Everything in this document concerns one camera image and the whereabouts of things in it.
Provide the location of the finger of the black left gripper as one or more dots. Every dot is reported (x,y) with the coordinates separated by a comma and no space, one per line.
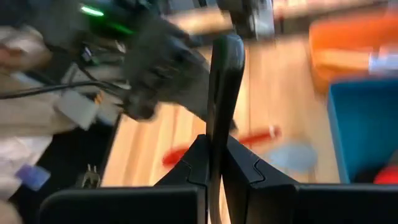
(141,107)
(196,105)

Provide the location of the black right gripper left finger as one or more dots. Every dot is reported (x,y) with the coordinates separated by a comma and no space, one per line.
(124,205)

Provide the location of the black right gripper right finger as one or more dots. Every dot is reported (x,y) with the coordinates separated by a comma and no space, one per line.
(280,202)

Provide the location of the black slotted spatula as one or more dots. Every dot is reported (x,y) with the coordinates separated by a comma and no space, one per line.
(227,77)

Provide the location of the red spoon spatula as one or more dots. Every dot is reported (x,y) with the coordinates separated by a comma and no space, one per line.
(387,175)

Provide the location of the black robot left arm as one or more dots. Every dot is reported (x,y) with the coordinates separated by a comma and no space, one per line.
(56,28)

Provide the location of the grey plastic spoon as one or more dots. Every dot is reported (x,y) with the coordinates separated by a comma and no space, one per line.
(292,157)

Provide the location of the red slotted spoon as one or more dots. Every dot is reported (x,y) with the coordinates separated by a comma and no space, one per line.
(261,135)

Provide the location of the blue plastic bin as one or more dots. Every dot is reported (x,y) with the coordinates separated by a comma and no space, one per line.
(357,124)

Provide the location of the orange plastic bin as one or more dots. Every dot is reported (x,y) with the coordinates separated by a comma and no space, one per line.
(342,40)

